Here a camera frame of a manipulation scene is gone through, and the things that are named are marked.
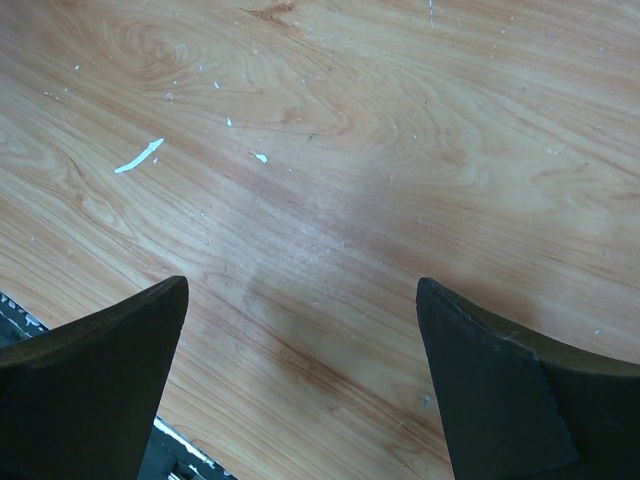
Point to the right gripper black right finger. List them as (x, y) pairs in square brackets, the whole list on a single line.
[(516, 404)]

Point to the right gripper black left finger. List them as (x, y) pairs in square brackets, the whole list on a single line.
[(79, 401)]

